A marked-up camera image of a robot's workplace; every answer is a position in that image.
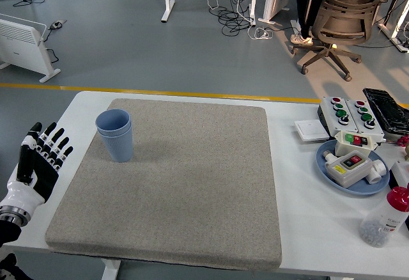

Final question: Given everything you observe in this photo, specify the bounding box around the grey floor power strip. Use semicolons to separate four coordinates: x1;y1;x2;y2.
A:
48;19;68;31

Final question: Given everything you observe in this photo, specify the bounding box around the person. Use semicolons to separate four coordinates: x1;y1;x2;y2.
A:
290;0;330;46

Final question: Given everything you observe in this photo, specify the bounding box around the white green-red switch box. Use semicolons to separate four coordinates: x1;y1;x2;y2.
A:
334;130;378;158

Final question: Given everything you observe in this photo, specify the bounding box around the black cable tangle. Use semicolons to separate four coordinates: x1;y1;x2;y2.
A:
209;0;256;36

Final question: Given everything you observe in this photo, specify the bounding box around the white wall switch plate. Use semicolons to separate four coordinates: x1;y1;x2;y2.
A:
293;119;330;143

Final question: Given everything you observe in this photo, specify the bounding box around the grey-brown mat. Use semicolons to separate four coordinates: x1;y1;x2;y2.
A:
44;98;282;270

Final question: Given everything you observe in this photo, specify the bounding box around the white coiled plug cable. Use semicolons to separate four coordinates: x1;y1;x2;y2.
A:
248;26;274;41

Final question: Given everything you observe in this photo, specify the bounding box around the white desk leg frame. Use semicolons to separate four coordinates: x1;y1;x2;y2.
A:
376;0;409;54

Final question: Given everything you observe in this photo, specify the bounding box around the black heater cable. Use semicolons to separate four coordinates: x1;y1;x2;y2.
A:
41;27;60;64

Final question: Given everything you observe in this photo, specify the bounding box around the clear bottle red cap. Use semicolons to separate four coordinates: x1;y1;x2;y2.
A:
359;186;409;248

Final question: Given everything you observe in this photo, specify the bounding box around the grey red-button switch box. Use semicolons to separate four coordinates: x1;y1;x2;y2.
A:
322;151;374;188

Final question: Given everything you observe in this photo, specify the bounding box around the black plastic tray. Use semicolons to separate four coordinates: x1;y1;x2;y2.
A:
362;87;409;135

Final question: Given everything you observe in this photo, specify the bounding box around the blue plate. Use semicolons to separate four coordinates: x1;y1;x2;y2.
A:
316;139;390;196

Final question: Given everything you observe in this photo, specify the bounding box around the white table leg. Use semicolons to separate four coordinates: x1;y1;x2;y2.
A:
101;258;122;280

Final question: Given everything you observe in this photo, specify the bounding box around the white four-button control box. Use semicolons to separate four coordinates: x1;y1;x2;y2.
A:
320;96;360;139
346;99;385;143

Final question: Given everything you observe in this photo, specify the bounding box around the blue ribbed plastic cup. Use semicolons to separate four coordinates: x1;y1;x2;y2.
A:
97;125;134;163
95;109;132;134

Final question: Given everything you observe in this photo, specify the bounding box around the white pipe fitting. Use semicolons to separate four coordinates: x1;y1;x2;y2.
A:
366;159;387;185

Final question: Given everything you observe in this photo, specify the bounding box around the large white panel heater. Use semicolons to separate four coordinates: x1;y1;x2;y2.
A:
0;13;61;84

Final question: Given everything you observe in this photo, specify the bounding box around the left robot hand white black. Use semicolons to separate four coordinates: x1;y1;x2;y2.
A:
0;121;74;214

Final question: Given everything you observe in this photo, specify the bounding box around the beige mesh office chair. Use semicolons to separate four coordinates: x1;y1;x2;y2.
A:
292;0;399;82

